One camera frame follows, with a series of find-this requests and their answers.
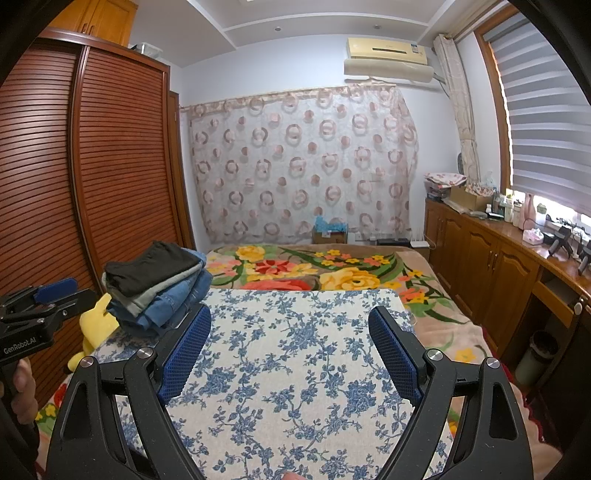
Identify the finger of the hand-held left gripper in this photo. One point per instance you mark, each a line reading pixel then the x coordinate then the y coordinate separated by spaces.
pixel 55 290
pixel 60 304

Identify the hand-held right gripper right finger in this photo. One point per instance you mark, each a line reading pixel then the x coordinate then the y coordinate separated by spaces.
pixel 392 355

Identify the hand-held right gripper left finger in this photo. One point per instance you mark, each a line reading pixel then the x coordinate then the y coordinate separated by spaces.
pixel 187 355

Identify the black pants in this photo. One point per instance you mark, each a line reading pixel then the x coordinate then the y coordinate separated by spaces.
pixel 152 265

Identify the person's left forearm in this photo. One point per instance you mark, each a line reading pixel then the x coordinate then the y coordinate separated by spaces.
pixel 16 443

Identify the person's left hand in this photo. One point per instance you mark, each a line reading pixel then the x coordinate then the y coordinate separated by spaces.
pixel 23 385

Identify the person's right hand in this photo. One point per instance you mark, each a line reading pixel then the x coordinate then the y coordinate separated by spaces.
pixel 291 476

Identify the yellow plush toy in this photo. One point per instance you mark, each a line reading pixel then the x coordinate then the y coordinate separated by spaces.
pixel 99 323

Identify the dark blue folded jeans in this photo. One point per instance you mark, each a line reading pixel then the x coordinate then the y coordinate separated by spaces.
pixel 147 323

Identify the colourful floral blanket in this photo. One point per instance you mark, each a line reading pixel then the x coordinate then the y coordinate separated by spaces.
pixel 351 272

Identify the blue floral bed sheet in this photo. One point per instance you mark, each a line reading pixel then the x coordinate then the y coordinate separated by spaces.
pixel 286 369

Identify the brown louvered wardrobe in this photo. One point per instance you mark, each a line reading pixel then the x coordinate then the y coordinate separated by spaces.
pixel 69 184

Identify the flat black box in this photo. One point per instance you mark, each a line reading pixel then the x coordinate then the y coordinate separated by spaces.
pixel 392 242

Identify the white router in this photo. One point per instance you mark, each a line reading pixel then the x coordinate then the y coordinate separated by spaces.
pixel 419 243

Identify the wooden sideboard cabinet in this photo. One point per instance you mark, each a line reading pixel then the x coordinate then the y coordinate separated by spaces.
pixel 480 263

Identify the cardboard box with blue cloth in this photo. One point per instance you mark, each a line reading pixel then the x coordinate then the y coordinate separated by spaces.
pixel 328 233

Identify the grey trash bin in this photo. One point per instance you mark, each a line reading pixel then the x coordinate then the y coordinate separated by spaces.
pixel 538 360

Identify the open cardboard box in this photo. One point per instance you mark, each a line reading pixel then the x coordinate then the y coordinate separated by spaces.
pixel 471 198

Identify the pile with floral cloth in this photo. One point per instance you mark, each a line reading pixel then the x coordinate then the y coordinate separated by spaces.
pixel 444 182

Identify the pink tissue pack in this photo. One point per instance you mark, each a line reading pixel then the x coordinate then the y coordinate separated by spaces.
pixel 533 236

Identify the row of small bottles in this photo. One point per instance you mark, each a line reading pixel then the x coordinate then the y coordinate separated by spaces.
pixel 508 210

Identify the pink bottle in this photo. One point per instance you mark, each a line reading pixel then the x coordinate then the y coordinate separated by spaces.
pixel 529 212

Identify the black tripod stand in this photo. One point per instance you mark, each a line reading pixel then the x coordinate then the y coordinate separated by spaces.
pixel 585 258
pixel 559 240

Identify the small desk fan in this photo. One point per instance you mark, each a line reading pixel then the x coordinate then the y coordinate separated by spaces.
pixel 461 162

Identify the circle patterned sheer curtain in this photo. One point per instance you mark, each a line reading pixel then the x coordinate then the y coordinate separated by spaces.
pixel 300 161

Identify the beige window curtain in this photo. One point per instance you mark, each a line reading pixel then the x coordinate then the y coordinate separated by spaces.
pixel 461 110

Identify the white storage box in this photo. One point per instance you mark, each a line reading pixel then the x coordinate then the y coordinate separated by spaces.
pixel 147 49

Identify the wooden overhead cabinet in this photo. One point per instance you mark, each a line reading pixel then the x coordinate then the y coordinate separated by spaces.
pixel 92 18

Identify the striped window blind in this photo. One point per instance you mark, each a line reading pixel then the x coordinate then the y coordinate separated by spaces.
pixel 545 115

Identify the wooden window frame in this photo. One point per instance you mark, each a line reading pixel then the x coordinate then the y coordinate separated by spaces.
pixel 494 115

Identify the beige wall air conditioner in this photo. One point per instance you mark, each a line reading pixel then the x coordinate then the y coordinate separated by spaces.
pixel 388 57

